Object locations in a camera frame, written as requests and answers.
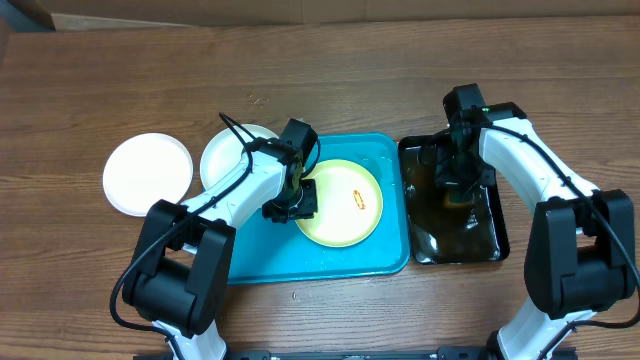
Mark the teal plastic tray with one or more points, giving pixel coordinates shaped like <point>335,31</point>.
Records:
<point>268,252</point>

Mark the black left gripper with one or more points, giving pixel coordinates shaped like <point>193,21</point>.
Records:
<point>307,210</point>

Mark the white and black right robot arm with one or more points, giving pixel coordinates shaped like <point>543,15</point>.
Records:
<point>580,258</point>

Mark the white plate with ketchup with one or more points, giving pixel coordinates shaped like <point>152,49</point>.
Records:
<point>145,169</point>

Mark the white plate at back left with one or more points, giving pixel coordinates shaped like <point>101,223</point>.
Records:
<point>224,152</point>

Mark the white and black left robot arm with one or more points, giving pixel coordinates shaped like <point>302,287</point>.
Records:
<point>178,275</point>

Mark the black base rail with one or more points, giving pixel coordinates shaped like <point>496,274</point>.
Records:
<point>443,353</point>

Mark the green and yellow sponge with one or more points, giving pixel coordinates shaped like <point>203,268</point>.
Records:
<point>455,200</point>

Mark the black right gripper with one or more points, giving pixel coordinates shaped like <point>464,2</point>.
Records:
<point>451,182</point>

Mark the black water tray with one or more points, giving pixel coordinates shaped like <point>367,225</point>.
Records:
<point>440,235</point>

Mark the yellow plate with ketchup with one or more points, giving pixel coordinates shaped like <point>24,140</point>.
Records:
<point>350,204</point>

